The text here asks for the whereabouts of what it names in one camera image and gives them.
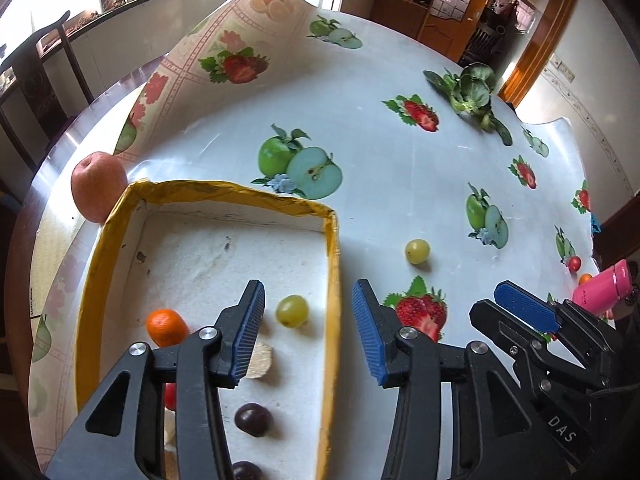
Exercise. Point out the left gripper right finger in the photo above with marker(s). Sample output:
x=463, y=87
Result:
x=495, y=431

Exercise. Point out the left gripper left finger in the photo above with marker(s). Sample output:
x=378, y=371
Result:
x=119, y=433

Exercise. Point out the red cherry tomato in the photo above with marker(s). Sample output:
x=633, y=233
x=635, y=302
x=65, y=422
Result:
x=170, y=397
x=574, y=264

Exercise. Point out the small orange tangerine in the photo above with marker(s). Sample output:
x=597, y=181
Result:
x=166, y=328

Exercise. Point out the dark plum small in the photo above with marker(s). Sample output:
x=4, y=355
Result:
x=254, y=419

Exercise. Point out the beige banana chunk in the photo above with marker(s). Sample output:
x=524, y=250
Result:
x=260, y=361
x=170, y=451

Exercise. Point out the green grape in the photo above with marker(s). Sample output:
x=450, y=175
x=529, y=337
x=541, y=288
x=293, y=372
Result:
x=292, y=311
x=417, y=251

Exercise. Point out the pink thermos bottle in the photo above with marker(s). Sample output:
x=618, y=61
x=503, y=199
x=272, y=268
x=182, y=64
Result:
x=602, y=292

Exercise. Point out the small orange fruit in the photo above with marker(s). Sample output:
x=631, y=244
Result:
x=584, y=278

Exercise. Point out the yellow rimmed cardboard tray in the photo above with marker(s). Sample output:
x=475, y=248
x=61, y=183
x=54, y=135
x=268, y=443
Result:
x=192, y=246

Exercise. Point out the fruit print tablecloth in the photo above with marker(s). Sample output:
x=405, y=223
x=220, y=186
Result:
x=266, y=105

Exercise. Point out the red apple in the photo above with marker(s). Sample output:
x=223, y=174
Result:
x=97, y=182

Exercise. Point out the green leafy vegetable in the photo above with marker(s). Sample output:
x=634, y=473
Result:
x=470, y=93

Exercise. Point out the dark wooden chair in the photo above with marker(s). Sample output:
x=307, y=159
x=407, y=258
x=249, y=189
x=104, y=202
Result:
x=30, y=75

